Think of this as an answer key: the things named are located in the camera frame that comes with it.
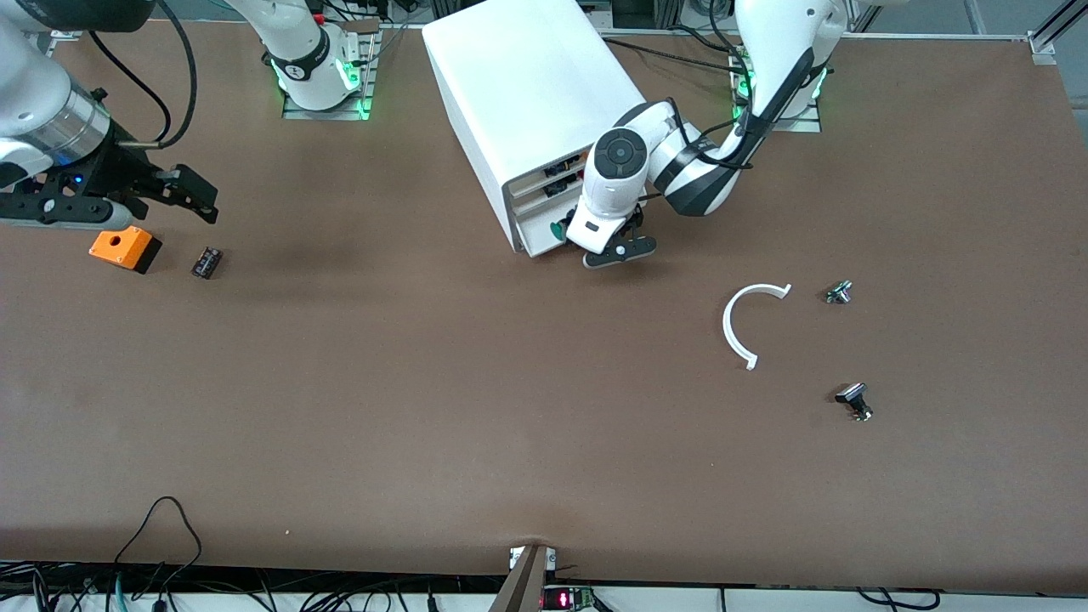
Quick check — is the orange box with hole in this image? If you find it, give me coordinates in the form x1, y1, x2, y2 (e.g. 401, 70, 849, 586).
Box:
88, 225, 163, 275

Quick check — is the white curved plastic arc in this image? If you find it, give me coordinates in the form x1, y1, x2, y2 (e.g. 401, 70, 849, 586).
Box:
722, 283, 793, 371

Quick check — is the small metal bolt lower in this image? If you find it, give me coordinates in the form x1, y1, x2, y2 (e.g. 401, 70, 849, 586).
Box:
834, 382, 874, 422

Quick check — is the red digit display module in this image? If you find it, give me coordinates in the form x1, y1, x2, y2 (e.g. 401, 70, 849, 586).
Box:
542, 585, 598, 611

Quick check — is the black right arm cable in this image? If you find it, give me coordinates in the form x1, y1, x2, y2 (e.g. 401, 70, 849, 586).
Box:
89, 0, 199, 150

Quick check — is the black cable on table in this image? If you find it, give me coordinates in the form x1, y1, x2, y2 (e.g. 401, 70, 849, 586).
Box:
602, 34, 742, 76

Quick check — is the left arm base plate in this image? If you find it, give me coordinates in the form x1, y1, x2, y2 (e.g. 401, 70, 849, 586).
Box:
733, 51, 823, 133

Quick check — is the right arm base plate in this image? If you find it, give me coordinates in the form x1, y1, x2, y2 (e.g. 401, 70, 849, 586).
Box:
282, 21, 381, 122

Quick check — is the black looped cable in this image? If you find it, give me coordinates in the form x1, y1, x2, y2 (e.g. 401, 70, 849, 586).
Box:
113, 496, 203, 589

